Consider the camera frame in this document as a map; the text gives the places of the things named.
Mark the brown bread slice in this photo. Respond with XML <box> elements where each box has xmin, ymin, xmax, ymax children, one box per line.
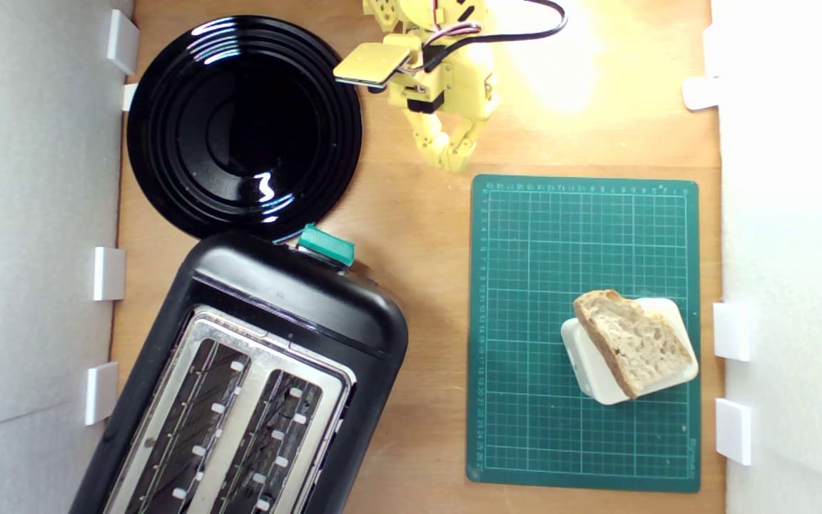
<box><xmin>572</xmin><ymin>289</ymin><xmax>695</xmax><ymax>399</ymax></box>

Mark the green toaster lever knob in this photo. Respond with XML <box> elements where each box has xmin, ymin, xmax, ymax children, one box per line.
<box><xmin>297</xmin><ymin>223</ymin><xmax>356</xmax><ymax>268</ymax></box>

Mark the white block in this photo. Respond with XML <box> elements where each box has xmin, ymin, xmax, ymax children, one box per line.
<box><xmin>560</xmin><ymin>298</ymin><xmax>699</xmax><ymax>406</ymax></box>

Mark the black plate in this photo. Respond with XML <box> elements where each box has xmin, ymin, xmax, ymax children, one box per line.
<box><xmin>126</xmin><ymin>15</ymin><xmax>363</xmax><ymax>243</ymax></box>

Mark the yellow wrist camera box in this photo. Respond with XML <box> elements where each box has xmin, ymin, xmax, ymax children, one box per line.
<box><xmin>333</xmin><ymin>34</ymin><xmax>423</xmax><ymax>91</ymax></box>

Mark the green cutting mat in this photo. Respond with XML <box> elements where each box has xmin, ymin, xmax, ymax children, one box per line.
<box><xmin>466</xmin><ymin>174</ymin><xmax>702</xmax><ymax>493</ymax></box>

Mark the black two-slot toaster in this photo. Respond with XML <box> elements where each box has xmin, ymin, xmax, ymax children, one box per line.
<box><xmin>68</xmin><ymin>230</ymin><xmax>410</xmax><ymax>514</ymax></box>

